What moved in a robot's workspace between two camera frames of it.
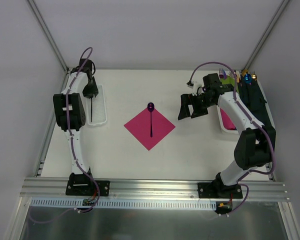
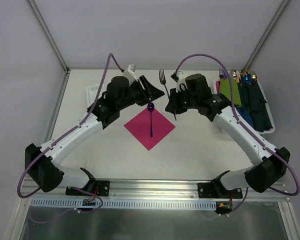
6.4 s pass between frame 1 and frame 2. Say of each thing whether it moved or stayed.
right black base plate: stayed
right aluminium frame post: stayed
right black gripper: moved
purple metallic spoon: stayed
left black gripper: moved
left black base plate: stayed
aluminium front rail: stayed
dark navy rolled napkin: stayed
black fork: moved
